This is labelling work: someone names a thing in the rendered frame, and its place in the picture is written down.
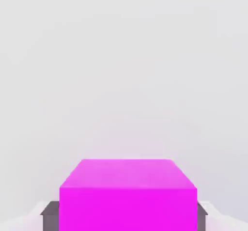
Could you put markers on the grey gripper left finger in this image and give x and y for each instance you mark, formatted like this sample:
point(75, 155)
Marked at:
point(50, 217)

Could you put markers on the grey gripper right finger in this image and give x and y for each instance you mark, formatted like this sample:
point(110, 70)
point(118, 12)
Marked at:
point(202, 219)

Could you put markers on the small magenta cube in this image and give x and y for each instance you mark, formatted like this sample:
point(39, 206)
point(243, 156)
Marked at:
point(127, 200)

